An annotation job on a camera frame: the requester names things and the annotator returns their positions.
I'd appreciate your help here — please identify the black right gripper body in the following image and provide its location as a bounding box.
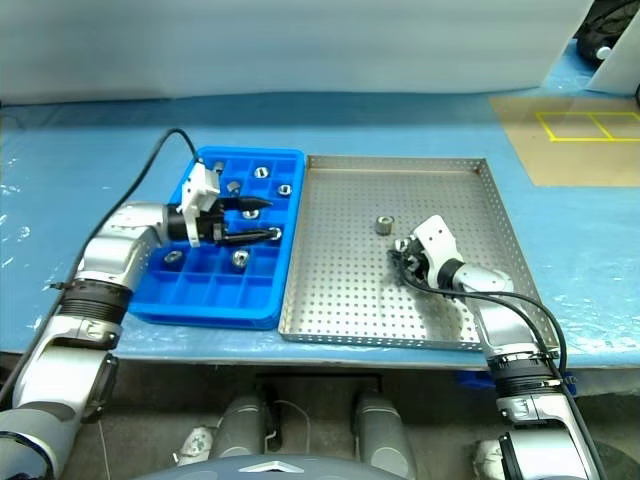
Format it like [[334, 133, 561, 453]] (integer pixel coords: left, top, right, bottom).
[[393, 236, 433, 287]]

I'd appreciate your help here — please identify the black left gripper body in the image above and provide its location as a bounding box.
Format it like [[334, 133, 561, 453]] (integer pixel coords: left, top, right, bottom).
[[197, 197, 229, 247]]

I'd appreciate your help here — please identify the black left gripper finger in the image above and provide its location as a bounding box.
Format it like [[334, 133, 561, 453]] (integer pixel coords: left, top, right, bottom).
[[222, 229, 276, 247], [222, 196, 273, 212]]

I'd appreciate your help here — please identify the blue compartment tray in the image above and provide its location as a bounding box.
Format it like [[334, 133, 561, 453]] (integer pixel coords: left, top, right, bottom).
[[128, 145, 307, 332]]

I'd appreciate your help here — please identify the perforated metal tray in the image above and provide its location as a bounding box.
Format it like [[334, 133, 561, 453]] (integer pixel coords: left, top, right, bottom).
[[277, 153, 562, 355]]

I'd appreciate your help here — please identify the grey rounded cylinder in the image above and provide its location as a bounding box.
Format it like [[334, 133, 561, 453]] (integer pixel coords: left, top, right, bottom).
[[209, 392, 279, 464], [352, 392, 421, 480]]

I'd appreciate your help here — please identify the brown cardboard sheet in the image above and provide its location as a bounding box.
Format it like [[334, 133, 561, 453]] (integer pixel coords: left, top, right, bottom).
[[488, 94, 640, 189]]

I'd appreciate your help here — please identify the white crumpled object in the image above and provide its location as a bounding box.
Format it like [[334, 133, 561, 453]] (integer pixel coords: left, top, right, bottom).
[[172, 424, 221, 466], [472, 437, 506, 476]]

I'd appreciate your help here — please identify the dark grey hull with chevron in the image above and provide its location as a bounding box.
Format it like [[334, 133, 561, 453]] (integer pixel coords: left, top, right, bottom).
[[129, 452, 386, 480]]

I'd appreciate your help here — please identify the white slanted panel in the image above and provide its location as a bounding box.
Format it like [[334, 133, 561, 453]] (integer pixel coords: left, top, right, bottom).
[[584, 14, 640, 99]]

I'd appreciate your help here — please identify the black device with white knob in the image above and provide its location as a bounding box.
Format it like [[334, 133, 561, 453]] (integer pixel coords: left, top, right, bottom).
[[574, 0, 634, 64]]

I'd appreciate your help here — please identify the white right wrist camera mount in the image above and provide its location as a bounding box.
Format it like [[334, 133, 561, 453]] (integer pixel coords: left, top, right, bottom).
[[409, 214, 464, 289]]

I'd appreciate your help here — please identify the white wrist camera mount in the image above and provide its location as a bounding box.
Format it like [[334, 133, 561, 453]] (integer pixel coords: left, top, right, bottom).
[[409, 214, 464, 289], [179, 163, 222, 249]]

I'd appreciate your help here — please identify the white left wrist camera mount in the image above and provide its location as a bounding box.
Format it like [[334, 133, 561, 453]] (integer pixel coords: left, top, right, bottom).
[[179, 163, 222, 249]]

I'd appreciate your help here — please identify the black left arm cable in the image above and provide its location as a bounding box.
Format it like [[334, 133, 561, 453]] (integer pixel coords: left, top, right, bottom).
[[0, 128, 204, 401]]

